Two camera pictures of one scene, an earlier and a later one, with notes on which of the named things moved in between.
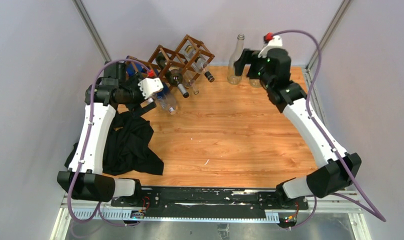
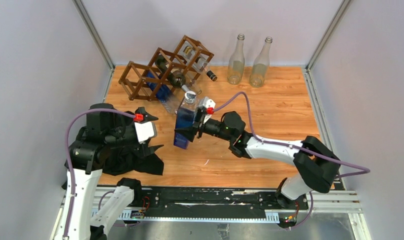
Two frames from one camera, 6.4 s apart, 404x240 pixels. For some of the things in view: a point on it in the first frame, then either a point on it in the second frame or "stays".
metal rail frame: (245, 201) stays
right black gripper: (240, 64) -> (199, 126)
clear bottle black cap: (198, 60) stays
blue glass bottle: (165, 97) -> (186, 116)
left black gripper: (132, 82) -> (144, 150)
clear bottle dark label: (233, 78) stays
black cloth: (127, 147) stays
